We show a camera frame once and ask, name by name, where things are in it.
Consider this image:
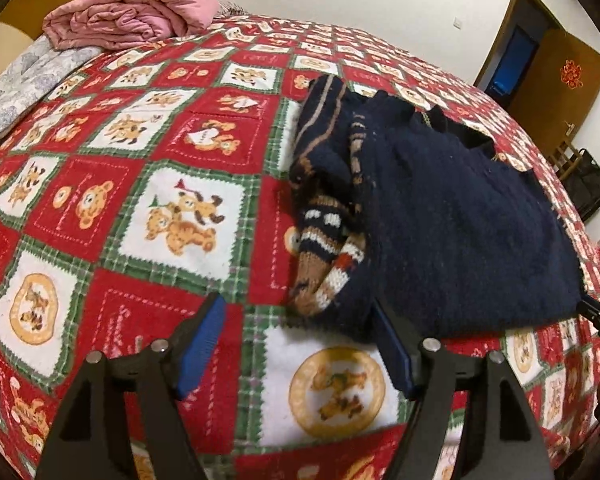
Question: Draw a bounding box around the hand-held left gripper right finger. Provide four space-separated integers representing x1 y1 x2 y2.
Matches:
372 297 556 480

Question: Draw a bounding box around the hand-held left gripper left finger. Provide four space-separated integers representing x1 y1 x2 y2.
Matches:
35 291 227 480

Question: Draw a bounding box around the navy patterned knit sweater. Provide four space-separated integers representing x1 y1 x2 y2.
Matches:
287 74 588 343

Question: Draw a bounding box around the black bag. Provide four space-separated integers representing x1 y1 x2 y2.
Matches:
562 147 600 221

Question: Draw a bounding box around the wooden chair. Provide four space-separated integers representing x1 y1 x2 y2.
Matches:
547 140 583 176

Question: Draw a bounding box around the red checked bear bedspread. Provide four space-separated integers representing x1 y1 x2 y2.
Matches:
0 12 600 480

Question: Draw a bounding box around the brown wooden door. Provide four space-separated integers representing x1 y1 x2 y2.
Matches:
507 27 600 136

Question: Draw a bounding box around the red paper door decoration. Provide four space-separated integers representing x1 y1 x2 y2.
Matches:
560 59 587 88

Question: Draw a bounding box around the grey floral pillow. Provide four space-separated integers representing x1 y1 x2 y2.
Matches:
0 35 103 148

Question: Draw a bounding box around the folded pink quilt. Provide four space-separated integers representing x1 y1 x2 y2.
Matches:
42 0 221 52

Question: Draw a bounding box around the cream and brown headboard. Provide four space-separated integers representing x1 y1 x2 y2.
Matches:
0 0 146 96

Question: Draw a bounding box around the brown door frame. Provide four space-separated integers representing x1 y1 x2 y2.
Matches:
472 0 566 106

